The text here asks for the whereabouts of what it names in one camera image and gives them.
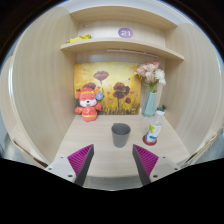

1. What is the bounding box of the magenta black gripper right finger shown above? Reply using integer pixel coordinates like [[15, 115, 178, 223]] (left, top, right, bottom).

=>
[[131, 143, 181, 187]]

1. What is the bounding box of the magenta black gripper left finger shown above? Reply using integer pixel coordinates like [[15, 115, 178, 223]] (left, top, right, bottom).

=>
[[44, 143, 95, 187]]

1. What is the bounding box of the clear plastic water bottle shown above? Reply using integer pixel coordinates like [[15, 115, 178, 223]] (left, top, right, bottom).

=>
[[146, 111, 164, 142]]

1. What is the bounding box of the round red coaster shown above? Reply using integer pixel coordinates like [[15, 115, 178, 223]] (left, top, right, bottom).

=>
[[142, 135, 157, 146]]

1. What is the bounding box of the grey plastic cup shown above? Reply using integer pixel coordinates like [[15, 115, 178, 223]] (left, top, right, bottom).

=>
[[111, 123, 131, 148]]

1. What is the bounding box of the pale teal vase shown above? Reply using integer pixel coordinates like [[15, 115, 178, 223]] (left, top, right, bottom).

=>
[[143, 92, 156, 117]]

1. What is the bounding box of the small potted green plant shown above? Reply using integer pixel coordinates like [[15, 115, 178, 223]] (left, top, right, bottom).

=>
[[157, 105, 167, 112]]

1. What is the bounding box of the red fox plush toy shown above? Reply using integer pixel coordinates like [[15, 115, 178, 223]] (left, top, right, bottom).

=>
[[75, 88, 103, 122]]

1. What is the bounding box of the poppy flower painting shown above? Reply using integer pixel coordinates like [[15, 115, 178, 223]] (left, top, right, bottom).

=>
[[74, 62, 141, 115]]

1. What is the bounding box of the pink white flower bouquet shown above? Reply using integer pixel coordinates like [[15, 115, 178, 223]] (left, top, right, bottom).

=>
[[136, 60, 166, 93]]

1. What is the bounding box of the white light strip under shelf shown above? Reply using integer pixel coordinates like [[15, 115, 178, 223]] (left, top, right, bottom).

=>
[[107, 49, 158, 58]]

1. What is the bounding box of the yellow object on shelf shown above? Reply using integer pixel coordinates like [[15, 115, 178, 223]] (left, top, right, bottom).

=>
[[66, 34, 92, 43]]

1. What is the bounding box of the purple number 21 sticker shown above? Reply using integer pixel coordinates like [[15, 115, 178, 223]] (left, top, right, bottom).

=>
[[118, 28, 133, 39]]

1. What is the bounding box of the wooden wall shelf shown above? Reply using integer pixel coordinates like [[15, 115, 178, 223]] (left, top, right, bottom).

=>
[[60, 38, 184, 60]]

